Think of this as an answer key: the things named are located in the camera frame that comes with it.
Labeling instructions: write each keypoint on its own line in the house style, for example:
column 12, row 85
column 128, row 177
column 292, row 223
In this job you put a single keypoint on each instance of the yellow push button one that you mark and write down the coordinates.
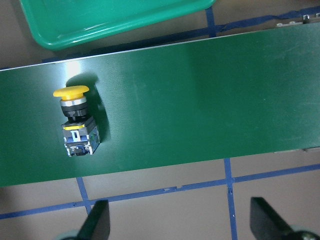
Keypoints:
column 80, row 133

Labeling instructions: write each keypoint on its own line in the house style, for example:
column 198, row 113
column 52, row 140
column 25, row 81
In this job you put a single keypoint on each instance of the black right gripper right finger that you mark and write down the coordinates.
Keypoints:
column 266, row 223

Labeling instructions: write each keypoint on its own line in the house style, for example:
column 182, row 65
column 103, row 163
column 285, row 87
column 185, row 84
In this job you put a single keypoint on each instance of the green conveyor belt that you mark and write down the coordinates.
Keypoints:
column 230, row 96

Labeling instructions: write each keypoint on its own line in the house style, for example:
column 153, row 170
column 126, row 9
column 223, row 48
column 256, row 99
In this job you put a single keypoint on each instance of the green plastic tray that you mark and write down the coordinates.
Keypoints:
column 60, row 24

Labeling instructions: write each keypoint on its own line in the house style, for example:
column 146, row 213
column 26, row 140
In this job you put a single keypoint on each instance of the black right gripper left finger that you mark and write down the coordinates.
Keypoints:
column 97, row 225

